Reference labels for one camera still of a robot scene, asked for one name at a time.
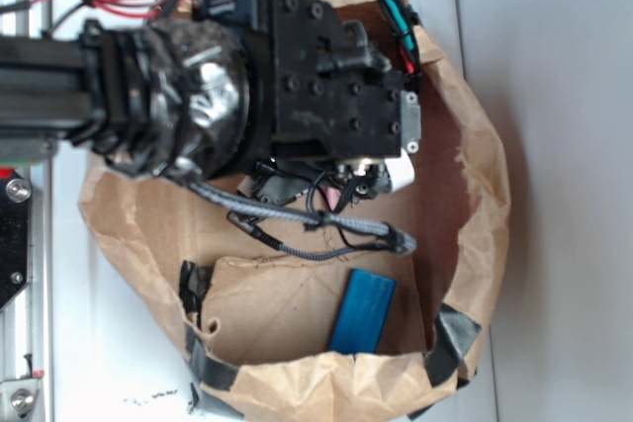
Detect silver corner bracket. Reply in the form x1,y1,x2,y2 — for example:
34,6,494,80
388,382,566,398
1,378,41,422

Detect brown paper bag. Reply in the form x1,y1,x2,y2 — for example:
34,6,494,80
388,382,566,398
79,27,511,421

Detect pink plush bunny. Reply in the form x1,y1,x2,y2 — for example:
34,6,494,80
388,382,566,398
323,188,341,211

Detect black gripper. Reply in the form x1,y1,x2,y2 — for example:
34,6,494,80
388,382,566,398
194,0,421,193

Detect aluminium frame rail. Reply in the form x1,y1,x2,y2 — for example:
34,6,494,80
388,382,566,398
0,0,54,422

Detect grey braided cable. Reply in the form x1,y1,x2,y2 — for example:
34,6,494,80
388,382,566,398
162,164,418,262

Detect black metal bracket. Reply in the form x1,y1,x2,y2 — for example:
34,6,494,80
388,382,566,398
0,167,32,310

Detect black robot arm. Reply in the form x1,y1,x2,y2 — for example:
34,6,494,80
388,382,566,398
1,0,422,194

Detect blue rectangular block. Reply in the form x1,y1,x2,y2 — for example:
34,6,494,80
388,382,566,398
328,269,397,355

